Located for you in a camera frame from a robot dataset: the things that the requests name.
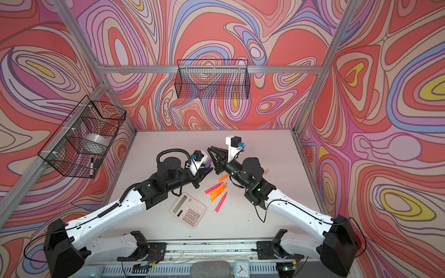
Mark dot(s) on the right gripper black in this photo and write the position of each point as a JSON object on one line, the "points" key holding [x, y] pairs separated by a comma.
{"points": [[222, 160]]}

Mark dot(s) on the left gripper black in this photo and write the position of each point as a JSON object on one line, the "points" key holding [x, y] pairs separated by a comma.
{"points": [[201, 175]]}

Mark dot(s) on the orange pen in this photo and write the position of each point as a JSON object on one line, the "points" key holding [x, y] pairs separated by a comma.
{"points": [[223, 178], [212, 199], [220, 188]]}

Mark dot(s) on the purple pen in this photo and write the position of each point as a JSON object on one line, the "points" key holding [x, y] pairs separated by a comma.
{"points": [[208, 164]]}

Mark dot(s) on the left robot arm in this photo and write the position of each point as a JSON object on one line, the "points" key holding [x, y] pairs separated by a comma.
{"points": [[65, 245]]}

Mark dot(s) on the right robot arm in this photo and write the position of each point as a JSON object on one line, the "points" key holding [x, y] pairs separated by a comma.
{"points": [[331, 240]]}

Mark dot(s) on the pink pen left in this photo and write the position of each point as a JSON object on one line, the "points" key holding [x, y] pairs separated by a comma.
{"points": [[213, 188]]}

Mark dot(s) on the pink pen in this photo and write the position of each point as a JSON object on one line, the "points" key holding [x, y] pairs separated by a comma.
{"points": [[220, 203], [213, 188]]}

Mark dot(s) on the pink pen lower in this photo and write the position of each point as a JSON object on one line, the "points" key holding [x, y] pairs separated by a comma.
{"points": [[220, 203]]}

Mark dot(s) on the pink calculator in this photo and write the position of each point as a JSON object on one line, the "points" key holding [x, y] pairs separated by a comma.
{"points": [[188, 210]]}

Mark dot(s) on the grey padded cushion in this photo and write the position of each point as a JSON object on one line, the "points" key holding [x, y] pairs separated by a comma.
{"points": [[210, 269]]}

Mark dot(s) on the small white clock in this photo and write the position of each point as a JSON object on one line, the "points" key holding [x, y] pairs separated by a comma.
{"points": [[241, 269]]}

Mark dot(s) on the black marker in basket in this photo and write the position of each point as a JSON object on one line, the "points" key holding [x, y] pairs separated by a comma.
{"points": [[91, 169]]}

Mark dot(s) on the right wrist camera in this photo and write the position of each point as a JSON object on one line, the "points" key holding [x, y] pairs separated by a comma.
{"points": [[235, 147]]}

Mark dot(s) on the black wire basket back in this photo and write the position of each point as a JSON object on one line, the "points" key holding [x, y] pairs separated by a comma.
{"points": [[212, 79]]}

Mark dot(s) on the black wire basket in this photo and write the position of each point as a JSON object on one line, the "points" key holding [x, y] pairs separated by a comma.
{"points": [[65, 155], [212, 79]]}

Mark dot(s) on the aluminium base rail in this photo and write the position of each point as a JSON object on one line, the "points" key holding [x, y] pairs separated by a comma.
{"points": [[106, 250]]}

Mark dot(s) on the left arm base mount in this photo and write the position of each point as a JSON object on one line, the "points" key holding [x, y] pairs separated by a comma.
{"points": [[153, 252]]}

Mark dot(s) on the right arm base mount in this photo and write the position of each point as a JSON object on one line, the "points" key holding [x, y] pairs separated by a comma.
{"points": [[273, 250]]}

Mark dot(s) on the black wire basket left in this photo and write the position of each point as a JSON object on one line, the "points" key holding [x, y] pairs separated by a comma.
{"points": [[65, 155]]}

